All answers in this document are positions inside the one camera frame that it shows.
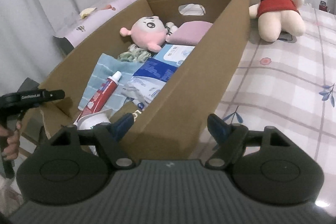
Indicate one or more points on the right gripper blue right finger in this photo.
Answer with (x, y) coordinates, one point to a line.
(230, 139)

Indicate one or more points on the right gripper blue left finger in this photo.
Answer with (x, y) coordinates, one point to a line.
(108, 137)

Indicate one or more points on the white tissue pack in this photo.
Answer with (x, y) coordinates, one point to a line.
(89, 121)

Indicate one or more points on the red white toothpaste tube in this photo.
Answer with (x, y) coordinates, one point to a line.
(99, 97)

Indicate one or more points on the blue white wipes pack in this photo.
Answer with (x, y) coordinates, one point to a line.
(151, 77)

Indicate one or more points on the pink plush pig doll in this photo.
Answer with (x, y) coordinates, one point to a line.
(149, 33)

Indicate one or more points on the pink knitted sponge cloth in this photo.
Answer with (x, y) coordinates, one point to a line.
(189, 33)

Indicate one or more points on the green patterned tissue pack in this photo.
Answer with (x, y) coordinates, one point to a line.
(134, 54)

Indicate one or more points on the person left hand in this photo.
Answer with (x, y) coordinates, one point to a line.
(11, 151)

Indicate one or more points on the large brown cardboard box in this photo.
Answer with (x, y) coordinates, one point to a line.
(175, 99)

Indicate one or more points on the checked bed sheet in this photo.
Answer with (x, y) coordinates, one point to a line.
(290, 84)

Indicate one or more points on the pink padded bench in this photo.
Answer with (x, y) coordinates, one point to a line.
(79, 29)

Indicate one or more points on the plush doll red bib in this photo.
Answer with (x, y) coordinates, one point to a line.
(276, 16)

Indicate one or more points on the red thermos bottle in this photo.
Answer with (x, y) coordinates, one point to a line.
(323, 6)

